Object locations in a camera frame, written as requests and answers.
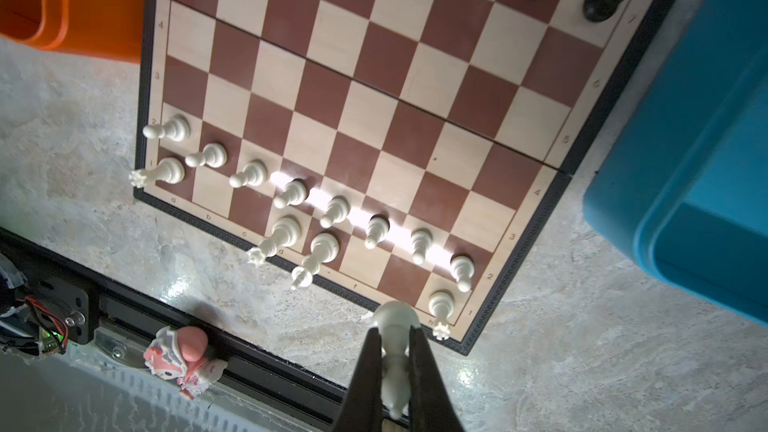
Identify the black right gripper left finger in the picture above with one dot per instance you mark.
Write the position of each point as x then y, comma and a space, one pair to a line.
362, 408

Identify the white chess bishop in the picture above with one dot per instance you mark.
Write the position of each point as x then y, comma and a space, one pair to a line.
394, 321

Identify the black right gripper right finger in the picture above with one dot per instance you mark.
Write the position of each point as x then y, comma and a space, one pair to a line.
430, 409

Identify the orange plastic tray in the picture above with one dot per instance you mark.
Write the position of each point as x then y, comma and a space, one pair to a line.
108, 29

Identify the folding chess board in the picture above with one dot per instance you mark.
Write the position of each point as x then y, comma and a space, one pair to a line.
384, 150

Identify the blue plastic tray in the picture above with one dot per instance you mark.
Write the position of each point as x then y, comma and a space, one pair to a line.
683, 192

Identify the pink melody figurine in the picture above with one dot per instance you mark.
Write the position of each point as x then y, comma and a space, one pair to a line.
179, 354

